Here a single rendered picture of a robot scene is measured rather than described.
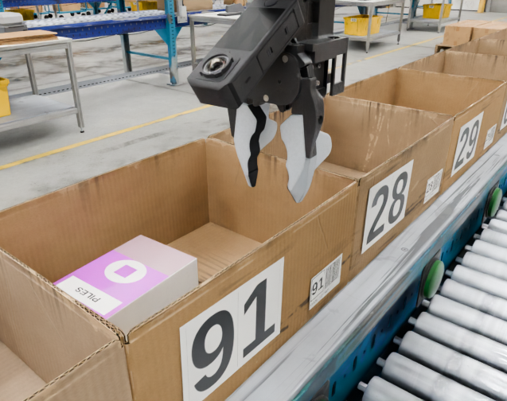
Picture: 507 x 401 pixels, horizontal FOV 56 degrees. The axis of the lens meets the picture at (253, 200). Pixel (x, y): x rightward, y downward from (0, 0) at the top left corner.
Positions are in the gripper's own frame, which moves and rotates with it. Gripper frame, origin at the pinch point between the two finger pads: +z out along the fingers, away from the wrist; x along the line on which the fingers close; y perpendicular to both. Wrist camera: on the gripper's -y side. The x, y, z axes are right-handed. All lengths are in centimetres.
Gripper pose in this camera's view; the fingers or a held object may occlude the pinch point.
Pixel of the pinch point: (270, 184)
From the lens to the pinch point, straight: 48.1
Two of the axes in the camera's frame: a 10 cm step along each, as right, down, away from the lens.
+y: 6.4, -3.5, 6.9
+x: -7.7, -2.8, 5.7
